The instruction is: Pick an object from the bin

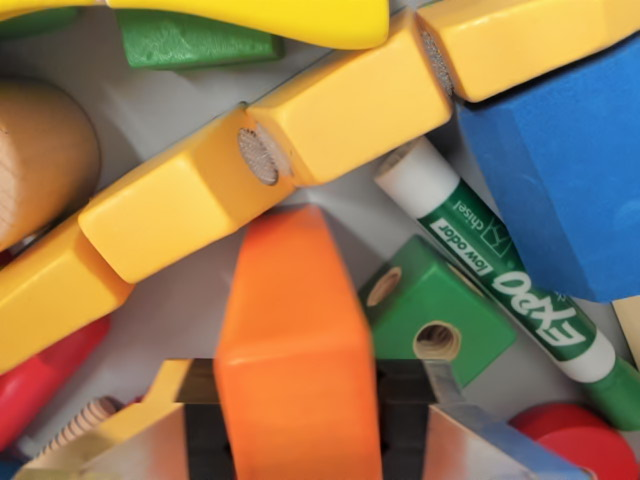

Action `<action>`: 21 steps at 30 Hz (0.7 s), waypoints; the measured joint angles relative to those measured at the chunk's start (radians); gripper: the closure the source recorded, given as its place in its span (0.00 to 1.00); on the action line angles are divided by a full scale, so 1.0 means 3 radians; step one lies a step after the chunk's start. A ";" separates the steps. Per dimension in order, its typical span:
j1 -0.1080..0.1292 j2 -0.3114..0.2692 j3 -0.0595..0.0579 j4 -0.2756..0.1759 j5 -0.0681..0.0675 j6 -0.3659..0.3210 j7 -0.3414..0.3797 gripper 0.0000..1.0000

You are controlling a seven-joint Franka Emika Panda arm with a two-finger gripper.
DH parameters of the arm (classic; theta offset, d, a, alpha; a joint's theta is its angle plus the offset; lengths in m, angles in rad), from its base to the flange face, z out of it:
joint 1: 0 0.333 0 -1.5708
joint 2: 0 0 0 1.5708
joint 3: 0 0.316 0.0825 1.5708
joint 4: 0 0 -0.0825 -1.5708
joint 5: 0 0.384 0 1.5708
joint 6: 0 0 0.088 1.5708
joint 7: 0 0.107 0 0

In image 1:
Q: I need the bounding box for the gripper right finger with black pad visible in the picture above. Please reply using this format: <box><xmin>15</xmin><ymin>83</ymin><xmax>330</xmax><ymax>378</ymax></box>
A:
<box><xmin>374</xmin><ymin>359</ymin><xmax>596</xmax><ymax>480</ymax></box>

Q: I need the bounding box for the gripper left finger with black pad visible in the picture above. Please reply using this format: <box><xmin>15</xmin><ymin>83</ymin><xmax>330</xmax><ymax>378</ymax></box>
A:
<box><xmin>12</xmin><ymin>357</ymin><xmax>236</xmax><ymax>480</ymax></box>

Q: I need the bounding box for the orange wooden block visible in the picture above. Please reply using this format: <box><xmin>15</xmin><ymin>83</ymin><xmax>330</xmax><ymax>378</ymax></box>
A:
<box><xmin>213</xmin><ymin>204</ymin><xmax>384</xmax><ymax>480</ymax></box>

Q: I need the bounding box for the grey plastic bin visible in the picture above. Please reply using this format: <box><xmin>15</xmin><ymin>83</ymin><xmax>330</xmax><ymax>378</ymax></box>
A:
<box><xmin>0</xmin><ymin>0</ymin><xmax>640</xmax><ymax>480</ymax></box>

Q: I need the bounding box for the wooden bolt with blue head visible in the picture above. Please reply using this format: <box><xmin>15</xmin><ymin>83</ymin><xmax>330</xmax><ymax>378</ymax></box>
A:
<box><xmin>17</xmin><ymin>396</ymin><xmax>122</xmax><ymax>460</ymax></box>

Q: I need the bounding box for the red wooden wheel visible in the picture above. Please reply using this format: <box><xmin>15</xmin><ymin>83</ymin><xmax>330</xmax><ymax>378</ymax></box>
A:
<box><xmin>509</xmin><ymin>402</ymin><xmax>640</xmax><ymax>480</ymax></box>

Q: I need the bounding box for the green wooden cube with holes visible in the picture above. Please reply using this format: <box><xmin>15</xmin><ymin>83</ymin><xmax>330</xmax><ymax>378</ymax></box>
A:
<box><xmin>358</xmin><ymin>234</ymin><xmax>518</xmax><ymax>389</ymax></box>

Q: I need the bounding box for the green Expo marker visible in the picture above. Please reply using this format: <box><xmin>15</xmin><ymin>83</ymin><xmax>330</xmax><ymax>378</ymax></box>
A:
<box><xmin>374</xmin><ymin>137</ymin><xmax>640</xmax><ymax>431</ymax></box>

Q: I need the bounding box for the wooden bar with two holes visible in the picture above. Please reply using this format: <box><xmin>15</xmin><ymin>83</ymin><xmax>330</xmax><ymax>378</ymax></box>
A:
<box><xmin>612</xmin><ymin>294</ymin><xmax>640</xmax><ymax>371</ymax></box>

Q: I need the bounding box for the blue foam block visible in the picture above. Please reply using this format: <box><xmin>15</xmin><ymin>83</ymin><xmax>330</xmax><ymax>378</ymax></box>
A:
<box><xmin>457</xmin><ymin>37</ymin><xmax>640</xmax><ymax>305</ymax></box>

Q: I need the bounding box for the natural wooden cylinder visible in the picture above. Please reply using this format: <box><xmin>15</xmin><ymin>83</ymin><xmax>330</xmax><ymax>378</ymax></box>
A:
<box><xmin>0</xmin><ymin>77</ymin><xmax>101</xmax><ymax>251</ymax></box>

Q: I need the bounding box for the yellow segmented wooden stick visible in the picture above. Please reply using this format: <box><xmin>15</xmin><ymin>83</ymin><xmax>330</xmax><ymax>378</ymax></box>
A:
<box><xmin>0</xmin><ymin>0</ymin><xmax>640</xmax><ymax>374</ymax></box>

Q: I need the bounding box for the green wooden wedge piece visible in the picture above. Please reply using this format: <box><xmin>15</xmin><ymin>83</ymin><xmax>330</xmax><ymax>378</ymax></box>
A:
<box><xmin>115</xmin><ymin>8</ymin><xmax>285</xmax><ymax>71</ymax></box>

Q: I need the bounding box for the yellow wooden banana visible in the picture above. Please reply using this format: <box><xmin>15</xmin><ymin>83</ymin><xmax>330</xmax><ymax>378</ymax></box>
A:
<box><xmin>0</xmin><ymin>0</ymin><xmax>390</xmax><ymax>51</ymax></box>

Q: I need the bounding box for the red-handled wooden screwdriver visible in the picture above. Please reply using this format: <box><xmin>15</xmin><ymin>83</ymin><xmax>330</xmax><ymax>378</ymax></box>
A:
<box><xmin>0</xmin><ymin>314</ymin><xmax>112</xmax><ymax>449</ymax></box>

